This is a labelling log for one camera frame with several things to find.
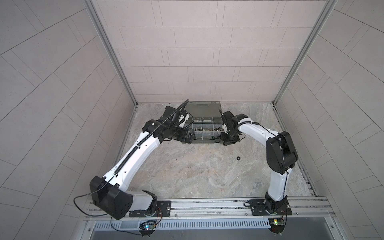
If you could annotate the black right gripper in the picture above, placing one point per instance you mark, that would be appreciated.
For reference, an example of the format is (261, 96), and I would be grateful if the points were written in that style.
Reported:
(225, 141)

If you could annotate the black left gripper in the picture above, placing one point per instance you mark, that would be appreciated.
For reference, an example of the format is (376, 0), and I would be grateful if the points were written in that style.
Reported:
(183, 138)

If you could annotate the grey compartment organizer box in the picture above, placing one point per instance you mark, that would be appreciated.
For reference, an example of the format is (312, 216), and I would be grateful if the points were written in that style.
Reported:
(206, 115)

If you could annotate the silver spacer cluster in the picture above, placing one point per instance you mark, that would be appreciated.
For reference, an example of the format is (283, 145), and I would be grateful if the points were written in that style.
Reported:
(200, 129)

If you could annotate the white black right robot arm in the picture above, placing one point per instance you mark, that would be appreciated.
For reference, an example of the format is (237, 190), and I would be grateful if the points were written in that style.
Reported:
(281, 157)

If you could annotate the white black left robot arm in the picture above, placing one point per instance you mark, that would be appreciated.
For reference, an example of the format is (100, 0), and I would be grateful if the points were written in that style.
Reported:
(110, 193)

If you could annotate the white vent grille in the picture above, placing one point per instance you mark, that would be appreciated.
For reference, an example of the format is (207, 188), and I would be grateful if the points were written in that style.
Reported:
(188, 224)

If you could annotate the right circuit board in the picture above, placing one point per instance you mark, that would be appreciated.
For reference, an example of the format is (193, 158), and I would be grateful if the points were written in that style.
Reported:
(277, 225)

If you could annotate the left green circuit board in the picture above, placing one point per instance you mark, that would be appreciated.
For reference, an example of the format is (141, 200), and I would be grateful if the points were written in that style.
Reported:
(148, 226)

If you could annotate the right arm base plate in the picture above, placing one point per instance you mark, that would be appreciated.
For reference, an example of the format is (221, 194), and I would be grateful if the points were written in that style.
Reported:
(269, 207)

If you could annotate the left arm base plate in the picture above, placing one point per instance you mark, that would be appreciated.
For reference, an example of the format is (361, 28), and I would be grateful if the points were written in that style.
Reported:
(160, 208)

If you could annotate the aluminium front rail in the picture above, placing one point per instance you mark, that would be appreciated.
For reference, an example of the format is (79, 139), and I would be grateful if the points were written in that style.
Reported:
(233, 208)

